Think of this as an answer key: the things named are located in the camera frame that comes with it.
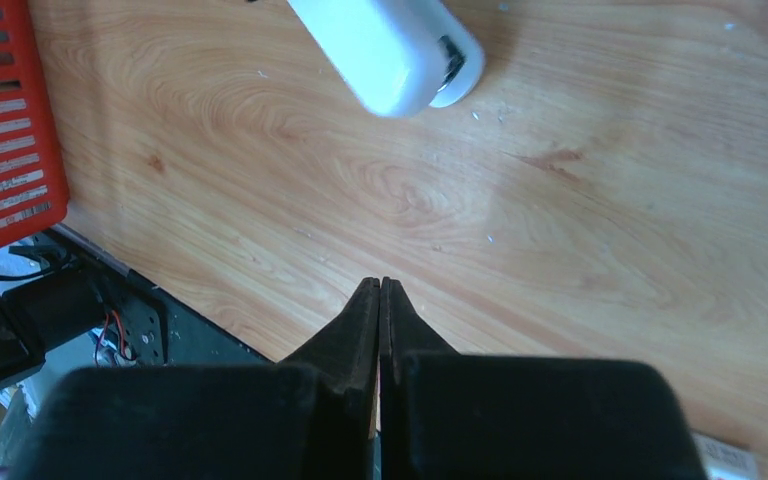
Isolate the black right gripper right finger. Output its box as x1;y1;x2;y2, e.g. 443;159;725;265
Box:
379;277;457;479

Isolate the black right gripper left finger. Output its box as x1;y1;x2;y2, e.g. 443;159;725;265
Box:
282;278;380;479

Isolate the white staple box red label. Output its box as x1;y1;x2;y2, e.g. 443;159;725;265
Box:
692;432;760;480

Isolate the red plastic shopping basket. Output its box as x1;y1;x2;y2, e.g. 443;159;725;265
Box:
0;1;69;248

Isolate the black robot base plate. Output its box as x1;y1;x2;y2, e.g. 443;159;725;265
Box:
0;230;268;390

